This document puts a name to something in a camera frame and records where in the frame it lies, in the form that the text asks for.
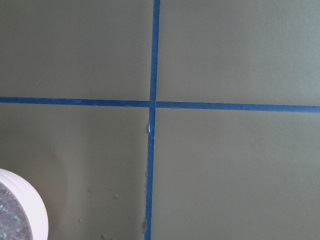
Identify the pile of clear ice cubes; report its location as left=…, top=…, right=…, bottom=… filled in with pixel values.
left=0, top=184, right=32, bottom=240

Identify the pink ribbed bowl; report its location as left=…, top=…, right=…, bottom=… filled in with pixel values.
left=0, top=169, right=49, bottom=240

